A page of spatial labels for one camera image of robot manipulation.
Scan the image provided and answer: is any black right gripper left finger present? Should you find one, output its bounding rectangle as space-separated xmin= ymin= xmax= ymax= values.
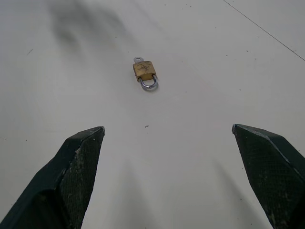
xmin=0 ymin=126 xmax=105 ymax=229

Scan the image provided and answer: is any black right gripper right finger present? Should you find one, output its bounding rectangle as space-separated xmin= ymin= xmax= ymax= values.
xmin=232 ymin=124 xmax=305 ymax=229

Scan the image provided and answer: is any brass padlock with silver shackle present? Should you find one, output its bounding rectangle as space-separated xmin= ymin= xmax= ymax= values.
xmin=132 ymin=61 xmax=159 ymax=92

